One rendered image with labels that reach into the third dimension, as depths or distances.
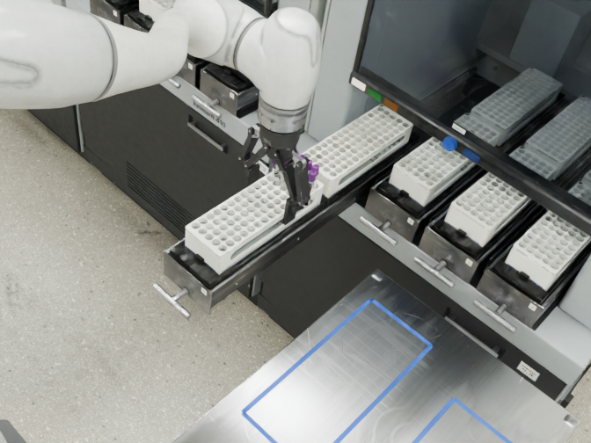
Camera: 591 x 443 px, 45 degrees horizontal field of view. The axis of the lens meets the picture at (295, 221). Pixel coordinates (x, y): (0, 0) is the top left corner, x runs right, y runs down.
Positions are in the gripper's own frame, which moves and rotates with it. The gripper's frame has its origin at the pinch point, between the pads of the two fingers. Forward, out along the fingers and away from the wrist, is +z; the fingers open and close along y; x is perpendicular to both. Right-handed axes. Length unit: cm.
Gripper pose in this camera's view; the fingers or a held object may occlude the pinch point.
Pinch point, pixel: (270, 199)
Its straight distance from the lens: 145.3
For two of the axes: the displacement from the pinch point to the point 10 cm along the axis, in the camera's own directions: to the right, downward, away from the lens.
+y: 7.3, 5.6, -4.0
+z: -1.2, 6.8, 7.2
